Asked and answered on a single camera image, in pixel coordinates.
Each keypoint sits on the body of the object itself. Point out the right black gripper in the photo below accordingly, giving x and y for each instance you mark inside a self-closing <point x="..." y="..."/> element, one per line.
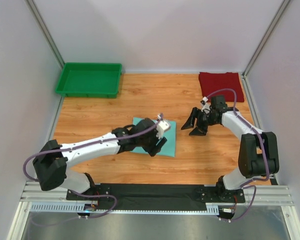
<point x="198" y="131"/>

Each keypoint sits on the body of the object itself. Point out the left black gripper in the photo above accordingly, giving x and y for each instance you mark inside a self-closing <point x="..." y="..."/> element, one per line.
<point x="152" y="149"/>

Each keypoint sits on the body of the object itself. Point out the teal t shirt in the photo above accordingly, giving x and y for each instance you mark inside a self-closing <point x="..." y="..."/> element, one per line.
<point x="169" y="148"/>

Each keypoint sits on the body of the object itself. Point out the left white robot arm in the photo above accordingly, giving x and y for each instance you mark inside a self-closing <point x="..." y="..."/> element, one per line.
<point x="53" y="163"/>

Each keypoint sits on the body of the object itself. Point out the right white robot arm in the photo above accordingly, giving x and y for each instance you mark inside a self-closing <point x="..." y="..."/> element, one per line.
<point x="258" y="156"/>

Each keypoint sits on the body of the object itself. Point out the folded dark red t shirt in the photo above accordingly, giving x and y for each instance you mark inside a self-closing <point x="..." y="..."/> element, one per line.
<point x="211" y="82"/>

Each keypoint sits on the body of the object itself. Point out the black base mat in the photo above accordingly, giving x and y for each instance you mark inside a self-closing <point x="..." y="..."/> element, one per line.
<point x="160" y="197"/>

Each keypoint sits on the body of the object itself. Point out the green plastic tray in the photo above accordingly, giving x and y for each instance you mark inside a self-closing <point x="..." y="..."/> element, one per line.
<point x="89" y="80"/>

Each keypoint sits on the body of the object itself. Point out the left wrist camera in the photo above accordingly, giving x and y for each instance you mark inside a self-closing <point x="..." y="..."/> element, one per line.
<point x="162" y="126"/>

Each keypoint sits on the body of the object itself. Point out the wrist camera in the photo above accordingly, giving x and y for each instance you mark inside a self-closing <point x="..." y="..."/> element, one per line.
<point x="213" y="104"/>
<point x="162" y="126"/>

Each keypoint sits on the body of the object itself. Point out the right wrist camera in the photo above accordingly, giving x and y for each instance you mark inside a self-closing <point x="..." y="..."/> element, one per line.
<point x="213" y="104"/>

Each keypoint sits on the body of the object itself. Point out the aluminium front rail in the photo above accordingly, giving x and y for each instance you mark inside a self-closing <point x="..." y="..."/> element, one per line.
<point x="266" y="195"/>

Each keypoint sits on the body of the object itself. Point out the right aluminium frame post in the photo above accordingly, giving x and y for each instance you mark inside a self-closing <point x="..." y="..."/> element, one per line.
<point x="267" y="35"/>

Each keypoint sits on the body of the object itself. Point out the aluminium frame post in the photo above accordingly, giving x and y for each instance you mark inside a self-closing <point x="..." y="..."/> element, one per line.
<point x="267" y="35"/>
<point x="45" y="31"/>

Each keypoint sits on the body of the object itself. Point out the left aluminium frame post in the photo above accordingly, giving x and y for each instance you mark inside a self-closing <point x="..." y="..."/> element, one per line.
<point x="45" y="31"/>

